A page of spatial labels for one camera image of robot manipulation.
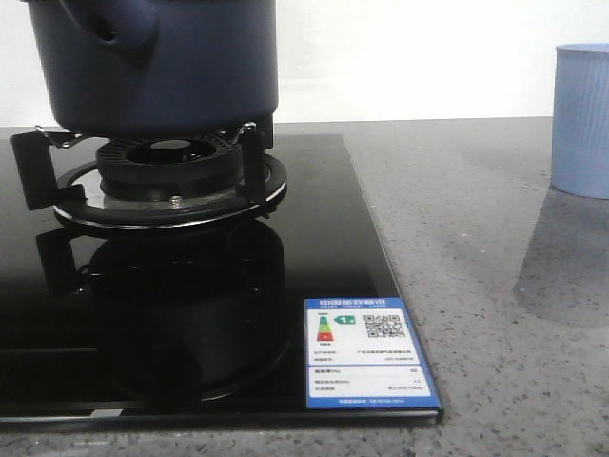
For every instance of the black metal pot support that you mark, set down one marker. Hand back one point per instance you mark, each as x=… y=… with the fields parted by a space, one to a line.
x=77 y=197

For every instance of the black glass gas stove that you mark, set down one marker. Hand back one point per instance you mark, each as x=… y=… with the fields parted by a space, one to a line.
x=189 y=327

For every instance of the black gas burner head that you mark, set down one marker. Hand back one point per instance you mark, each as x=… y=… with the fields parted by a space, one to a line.
x=154 y=170

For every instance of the light blue ribbed cup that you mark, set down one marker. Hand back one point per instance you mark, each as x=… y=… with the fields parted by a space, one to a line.
x=579 y=162

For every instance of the blue energy efficiency label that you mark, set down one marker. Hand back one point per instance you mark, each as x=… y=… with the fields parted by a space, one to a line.
x=363 y=353

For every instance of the dark blue cooking pot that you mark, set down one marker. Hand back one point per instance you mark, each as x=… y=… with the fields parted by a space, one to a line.
x=157 y=68

